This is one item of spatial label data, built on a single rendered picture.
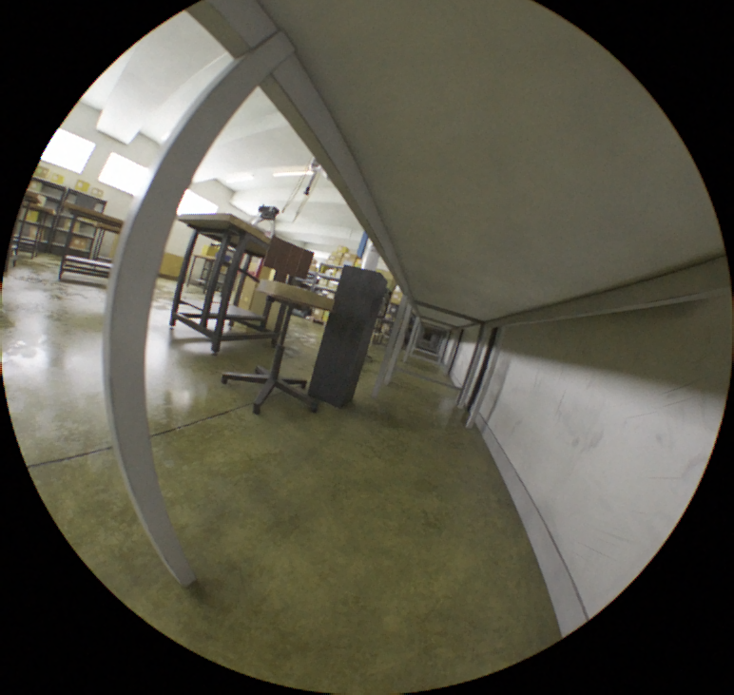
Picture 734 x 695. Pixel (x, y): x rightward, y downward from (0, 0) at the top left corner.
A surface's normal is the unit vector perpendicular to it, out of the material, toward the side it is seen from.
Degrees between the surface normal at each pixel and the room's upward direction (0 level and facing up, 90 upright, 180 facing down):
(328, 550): 0
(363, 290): 90
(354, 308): 90
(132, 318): 90
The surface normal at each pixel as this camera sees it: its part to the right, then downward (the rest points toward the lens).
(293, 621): 0.29, -0.96
